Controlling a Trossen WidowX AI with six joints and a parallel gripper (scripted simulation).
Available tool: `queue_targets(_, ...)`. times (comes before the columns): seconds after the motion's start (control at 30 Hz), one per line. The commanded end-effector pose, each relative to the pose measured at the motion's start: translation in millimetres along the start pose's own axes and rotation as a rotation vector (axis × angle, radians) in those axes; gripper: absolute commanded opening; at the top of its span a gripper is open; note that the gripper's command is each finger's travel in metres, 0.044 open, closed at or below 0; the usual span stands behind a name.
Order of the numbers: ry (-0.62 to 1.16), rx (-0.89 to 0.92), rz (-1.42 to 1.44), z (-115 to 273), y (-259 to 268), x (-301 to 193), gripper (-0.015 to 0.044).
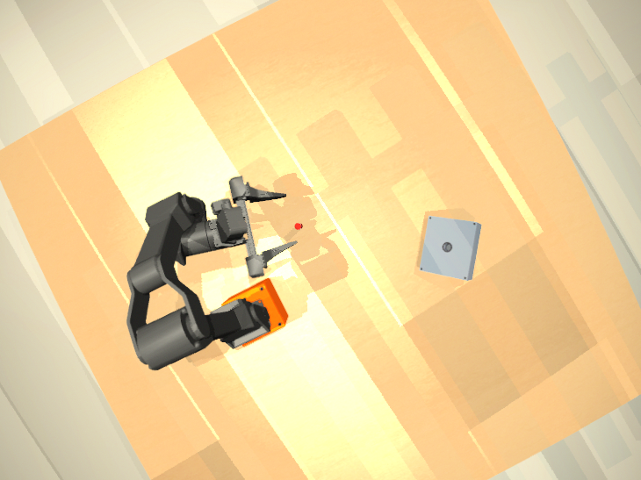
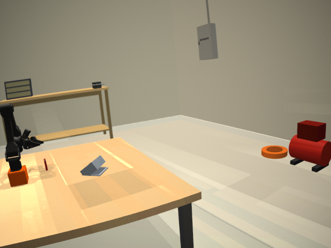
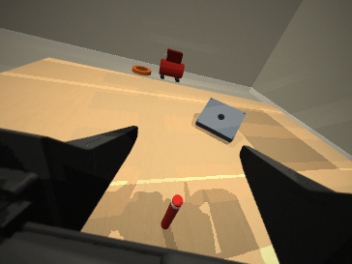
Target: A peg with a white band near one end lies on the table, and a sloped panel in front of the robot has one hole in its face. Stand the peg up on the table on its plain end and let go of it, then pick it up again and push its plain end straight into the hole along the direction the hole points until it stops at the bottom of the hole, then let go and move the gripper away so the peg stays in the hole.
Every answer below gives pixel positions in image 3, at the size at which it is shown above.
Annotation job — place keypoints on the grey sloped panel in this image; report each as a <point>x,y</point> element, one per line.
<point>220,119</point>

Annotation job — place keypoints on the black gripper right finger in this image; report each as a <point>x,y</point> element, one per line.
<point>307,223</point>

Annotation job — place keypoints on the red peg with white band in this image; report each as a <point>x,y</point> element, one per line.
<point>172,210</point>

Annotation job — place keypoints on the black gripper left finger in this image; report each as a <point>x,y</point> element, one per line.
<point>75,174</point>

